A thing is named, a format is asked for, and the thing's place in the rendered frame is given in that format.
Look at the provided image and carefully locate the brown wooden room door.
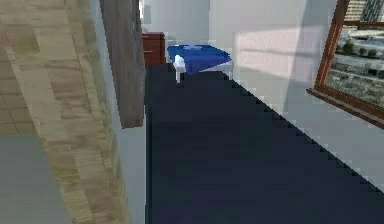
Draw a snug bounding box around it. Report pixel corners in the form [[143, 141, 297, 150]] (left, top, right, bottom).
[[99, 0, 147, 130]]

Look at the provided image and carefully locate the red-brown chest of drawers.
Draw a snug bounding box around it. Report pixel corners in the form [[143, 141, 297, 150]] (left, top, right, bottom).
[[141, 31, 167, 67]]

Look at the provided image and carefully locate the brown framed window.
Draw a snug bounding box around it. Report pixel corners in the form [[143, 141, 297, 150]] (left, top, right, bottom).
[[306, 0, 384, 130]]

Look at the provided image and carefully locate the blue bed with white frame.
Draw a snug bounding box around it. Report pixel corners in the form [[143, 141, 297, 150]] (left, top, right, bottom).
[[166, 43, 234, 84]]

